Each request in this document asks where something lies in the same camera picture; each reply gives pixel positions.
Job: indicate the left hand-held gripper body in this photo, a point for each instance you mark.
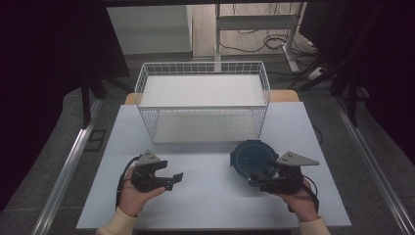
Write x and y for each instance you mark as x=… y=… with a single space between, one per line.
x=145 y=178

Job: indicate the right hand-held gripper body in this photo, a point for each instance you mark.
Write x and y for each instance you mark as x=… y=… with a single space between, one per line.
x=287 y=179

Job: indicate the dark blue round plate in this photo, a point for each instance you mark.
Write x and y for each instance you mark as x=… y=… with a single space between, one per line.
x=251 y=160

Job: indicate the person's left hand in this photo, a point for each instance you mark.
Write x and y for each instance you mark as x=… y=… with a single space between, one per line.
x=133 y=197

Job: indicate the person's right hand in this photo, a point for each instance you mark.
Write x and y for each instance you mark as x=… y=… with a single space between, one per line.
x=301 y=204

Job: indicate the wooden table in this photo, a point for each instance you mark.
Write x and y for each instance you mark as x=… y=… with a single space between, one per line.
x=284 y=96

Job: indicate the black metal stand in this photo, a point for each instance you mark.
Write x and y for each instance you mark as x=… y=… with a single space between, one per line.
x=352 y=104
x=86 y=104

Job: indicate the white power strip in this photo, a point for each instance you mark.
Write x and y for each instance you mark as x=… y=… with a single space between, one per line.
x=315 y=73

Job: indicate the white cabinet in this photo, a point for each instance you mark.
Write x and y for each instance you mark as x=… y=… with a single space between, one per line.
x=150 y=29

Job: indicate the dark curtain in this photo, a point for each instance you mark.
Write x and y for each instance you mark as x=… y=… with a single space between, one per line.
x=42 y=65
x=388 y=65

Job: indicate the black floor frame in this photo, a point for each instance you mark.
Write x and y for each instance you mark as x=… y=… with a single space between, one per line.
x=95 y=140

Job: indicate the aluminium floor rail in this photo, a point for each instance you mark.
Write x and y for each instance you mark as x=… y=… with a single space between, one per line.
x=67 y=169
x=372 y=163

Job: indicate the white desk frame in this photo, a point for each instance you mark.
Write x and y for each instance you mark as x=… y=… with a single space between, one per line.
x=256 y=22

